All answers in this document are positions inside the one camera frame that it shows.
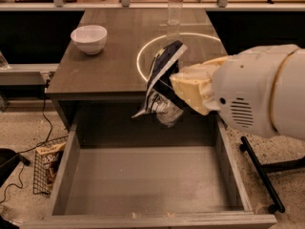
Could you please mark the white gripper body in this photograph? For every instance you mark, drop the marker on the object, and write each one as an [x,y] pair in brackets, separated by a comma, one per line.
[244,86]

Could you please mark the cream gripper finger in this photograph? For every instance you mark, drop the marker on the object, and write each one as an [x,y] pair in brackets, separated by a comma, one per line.
[205,69]
[196,91]

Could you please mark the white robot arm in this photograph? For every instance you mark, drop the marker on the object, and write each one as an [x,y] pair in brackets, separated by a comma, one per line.
[260,91]

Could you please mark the grey cabinet with top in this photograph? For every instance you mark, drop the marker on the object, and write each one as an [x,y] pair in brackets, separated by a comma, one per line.
[104,91]

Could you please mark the open grey top drawer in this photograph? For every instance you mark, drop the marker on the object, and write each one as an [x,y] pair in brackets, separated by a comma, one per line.
[119,171]

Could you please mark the brown snack bag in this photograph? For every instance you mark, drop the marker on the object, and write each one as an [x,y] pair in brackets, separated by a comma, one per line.
[51,157]

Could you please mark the clear plastic water bottle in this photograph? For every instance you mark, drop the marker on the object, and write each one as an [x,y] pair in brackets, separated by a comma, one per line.
[174,12]

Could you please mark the white ceramic bowl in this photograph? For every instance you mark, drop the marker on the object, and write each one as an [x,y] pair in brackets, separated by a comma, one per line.
[90,39]

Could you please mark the black wheeled stand base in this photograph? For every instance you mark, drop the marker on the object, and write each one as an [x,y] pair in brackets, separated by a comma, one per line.
[265,169]

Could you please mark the black object at left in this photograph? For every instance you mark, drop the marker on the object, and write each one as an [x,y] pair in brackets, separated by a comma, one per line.
[8,162]

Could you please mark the black wire basket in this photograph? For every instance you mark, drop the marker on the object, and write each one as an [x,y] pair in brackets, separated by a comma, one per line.
[40,186]

